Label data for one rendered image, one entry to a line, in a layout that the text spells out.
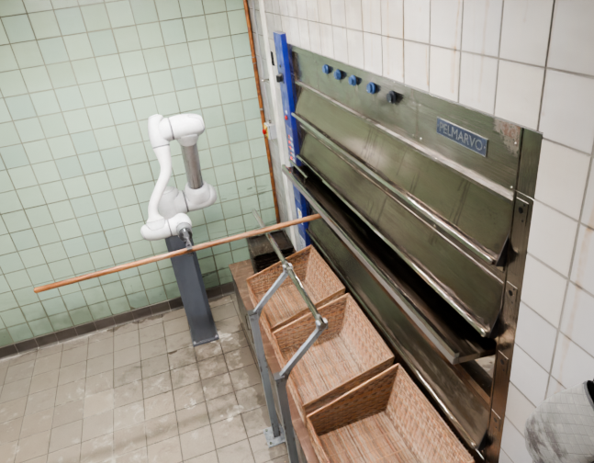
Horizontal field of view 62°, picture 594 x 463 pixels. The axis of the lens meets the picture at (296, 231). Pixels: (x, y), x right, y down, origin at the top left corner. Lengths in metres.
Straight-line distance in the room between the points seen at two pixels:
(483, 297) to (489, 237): 0.23
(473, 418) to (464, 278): 0.55
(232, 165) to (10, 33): 1.66
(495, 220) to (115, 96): 2.83
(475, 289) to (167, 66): 2.69
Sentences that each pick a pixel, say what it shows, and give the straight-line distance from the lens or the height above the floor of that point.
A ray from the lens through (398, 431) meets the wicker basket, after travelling 2.45.
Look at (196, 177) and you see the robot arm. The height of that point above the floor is 1.35.
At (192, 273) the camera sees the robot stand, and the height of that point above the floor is 0.64.
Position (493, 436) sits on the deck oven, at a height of 1.02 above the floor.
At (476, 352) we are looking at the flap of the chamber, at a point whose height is 1.40.
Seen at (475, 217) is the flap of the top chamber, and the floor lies 1.79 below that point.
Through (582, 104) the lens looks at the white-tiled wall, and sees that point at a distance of 1.17.
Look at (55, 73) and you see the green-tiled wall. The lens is 3.69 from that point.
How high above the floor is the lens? 2.51
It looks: 29 degrees down
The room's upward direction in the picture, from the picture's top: 7 degrees counter-clockwise
